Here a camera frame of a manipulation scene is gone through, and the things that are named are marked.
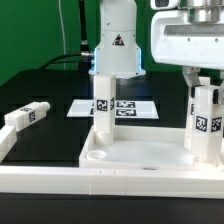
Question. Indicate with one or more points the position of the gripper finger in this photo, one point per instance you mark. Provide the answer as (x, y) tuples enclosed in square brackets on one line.
[(218, 94), (191, 77)]

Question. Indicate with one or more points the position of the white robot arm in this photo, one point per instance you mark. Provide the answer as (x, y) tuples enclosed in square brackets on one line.
[(117, 53)]

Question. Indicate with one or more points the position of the white desk top tray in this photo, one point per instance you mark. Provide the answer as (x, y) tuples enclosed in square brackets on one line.
[(143, 148)]

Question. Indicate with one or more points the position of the fiducial marker sheet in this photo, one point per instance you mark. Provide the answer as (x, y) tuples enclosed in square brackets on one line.
[(123, 109)]

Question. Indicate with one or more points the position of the white U-shaped fence frame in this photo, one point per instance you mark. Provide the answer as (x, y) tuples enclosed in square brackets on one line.
[(104, 181)]

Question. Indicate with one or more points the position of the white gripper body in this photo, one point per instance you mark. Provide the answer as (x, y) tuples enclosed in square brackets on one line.
[(176, 41)]

